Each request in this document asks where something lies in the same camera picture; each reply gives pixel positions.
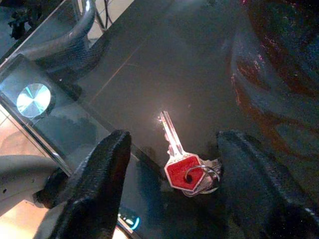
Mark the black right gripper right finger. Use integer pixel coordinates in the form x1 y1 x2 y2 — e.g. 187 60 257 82
216 130 319 239

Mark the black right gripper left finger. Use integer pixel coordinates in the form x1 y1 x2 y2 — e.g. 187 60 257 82
51 129 132 239

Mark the silver key with red head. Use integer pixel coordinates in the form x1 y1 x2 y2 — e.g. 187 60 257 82
158 111 206 192

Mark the silver robot leg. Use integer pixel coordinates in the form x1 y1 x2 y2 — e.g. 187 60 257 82
0 154 68 217

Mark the round silver table bolt cap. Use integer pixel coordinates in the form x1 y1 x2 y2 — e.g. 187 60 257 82
15 83 52 119

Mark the silver key ring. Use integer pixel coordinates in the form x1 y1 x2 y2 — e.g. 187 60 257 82
181 159 223 198

